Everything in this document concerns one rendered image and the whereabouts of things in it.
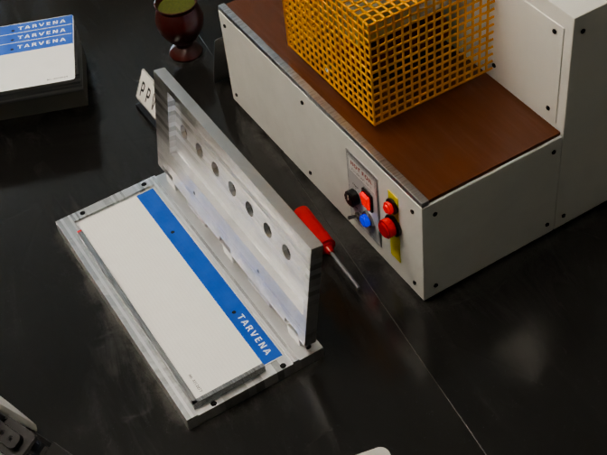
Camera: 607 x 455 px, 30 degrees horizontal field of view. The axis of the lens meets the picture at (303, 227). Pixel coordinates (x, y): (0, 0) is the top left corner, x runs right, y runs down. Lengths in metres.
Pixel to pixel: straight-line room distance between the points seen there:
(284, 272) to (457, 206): 0.24
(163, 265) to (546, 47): 0.62
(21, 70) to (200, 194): 0.44
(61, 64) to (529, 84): 0.79
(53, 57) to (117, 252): 0.41
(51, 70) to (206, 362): 0.62
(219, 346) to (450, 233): 0.34
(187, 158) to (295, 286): 0.31
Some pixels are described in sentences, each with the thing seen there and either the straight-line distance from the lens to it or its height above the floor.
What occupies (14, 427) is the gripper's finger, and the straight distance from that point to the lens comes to 1.15.
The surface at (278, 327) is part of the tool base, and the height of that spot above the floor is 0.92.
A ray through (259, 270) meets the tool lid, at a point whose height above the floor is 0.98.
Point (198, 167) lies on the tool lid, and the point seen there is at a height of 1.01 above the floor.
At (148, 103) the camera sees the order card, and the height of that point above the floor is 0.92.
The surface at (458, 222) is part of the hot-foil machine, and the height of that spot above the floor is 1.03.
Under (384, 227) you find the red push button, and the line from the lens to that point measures 1.52.
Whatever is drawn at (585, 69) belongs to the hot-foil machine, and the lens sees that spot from 1.50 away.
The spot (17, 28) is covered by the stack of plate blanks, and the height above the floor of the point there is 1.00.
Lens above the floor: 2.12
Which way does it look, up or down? 46 degrees down
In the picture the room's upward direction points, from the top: 8 degrees counter-clockwise
